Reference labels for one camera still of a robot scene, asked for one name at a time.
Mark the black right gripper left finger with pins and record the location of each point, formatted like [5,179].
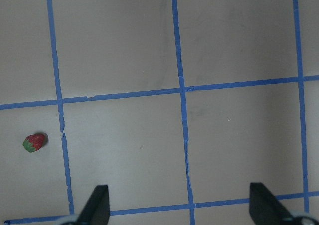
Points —
[97,209]

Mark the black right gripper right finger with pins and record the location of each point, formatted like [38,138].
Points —
[265,209]

